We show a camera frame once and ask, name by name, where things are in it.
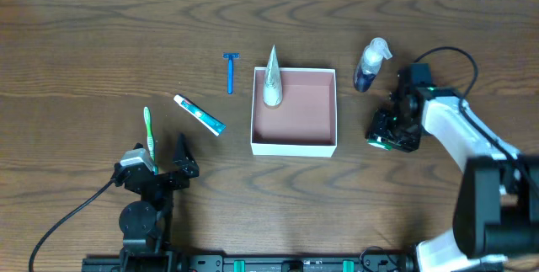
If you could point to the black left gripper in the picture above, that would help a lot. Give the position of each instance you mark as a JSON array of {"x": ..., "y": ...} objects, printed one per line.
[{"x": 164, "y": 178}]

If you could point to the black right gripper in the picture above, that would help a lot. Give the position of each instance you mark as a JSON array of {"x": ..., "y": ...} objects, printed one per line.
[{"x": 390, "y": 133}]

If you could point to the green white soap pack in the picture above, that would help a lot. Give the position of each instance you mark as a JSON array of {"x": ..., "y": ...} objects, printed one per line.
[{"x": 379, "y": 143}]

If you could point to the clear spray bottle blue liquid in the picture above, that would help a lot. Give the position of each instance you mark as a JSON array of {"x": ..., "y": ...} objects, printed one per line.
[{"x": 371, "y": 63}]

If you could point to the white cream tube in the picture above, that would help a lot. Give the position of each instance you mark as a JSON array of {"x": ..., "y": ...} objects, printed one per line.
[{"x": 272, "y": 87}]

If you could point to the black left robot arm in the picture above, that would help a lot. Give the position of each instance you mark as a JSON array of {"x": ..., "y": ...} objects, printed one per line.
[{"x": 147, "y": 223}]

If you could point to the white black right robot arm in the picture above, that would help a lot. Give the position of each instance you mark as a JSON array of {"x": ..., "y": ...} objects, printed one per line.
[{"x": 496, "y": 214}]

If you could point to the green toothbrush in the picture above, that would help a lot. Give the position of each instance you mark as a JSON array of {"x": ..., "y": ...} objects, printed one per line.
[{"x": 150, "y": 139}]

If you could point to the white green toothpaste tube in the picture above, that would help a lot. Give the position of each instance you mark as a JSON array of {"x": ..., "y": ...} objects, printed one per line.
[{"x": 208, "y": 121}]

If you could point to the white cardboard box pink inside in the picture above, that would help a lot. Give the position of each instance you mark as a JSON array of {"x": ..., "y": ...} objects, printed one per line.
[{"x": 306, "y": 122}]

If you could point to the blue disposable razor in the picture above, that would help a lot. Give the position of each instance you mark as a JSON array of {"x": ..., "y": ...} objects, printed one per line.
[{"x": 230, "y": 57}]

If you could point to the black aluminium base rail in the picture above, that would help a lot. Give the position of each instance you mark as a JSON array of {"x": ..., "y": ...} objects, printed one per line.
[{"x": 373, "y": 259}]

